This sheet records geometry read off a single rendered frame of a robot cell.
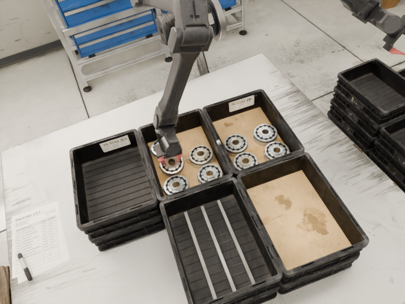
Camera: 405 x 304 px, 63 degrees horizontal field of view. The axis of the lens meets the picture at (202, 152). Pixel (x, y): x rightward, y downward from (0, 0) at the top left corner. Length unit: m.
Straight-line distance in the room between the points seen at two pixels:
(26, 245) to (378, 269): 1.41
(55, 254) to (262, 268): 0.85
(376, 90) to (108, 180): 1.68
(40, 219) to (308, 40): 2.85
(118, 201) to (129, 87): 1.94
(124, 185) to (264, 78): 1.03
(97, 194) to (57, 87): 2.20
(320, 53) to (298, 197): 2.24
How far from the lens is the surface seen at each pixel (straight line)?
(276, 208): 1.31
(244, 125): 1.55
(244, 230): 1.26
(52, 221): 1.65
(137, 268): 1.41
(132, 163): 1.50
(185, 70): 1.00
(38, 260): 1.59
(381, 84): 2.41
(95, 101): 3.20
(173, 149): 1.20
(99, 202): 1.44
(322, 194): 1.33
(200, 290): 1.20
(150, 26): 3.20
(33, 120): 3.31
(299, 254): 1.24
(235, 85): 1.95
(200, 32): 0.92
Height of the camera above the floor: 1.97
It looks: 51 degrees down
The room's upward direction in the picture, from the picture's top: 10 degrees counter-clockwise
